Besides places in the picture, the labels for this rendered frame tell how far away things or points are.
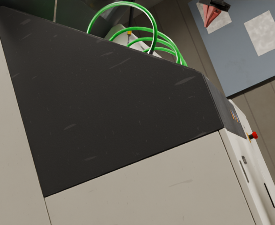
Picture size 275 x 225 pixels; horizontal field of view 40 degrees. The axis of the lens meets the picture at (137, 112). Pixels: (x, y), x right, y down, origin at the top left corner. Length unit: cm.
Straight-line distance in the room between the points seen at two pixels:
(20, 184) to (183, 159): 53
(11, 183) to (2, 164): 7
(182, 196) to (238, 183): 15
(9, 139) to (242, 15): 239
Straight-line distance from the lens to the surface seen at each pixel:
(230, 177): 101
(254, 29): 322
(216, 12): 146
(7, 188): 130
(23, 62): 130
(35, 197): 124
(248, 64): 318
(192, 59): 335
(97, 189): 113
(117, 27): 197
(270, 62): 315
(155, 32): 134
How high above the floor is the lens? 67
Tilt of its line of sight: 13 degrees up
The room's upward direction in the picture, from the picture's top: 19 degrees counter-clockwise
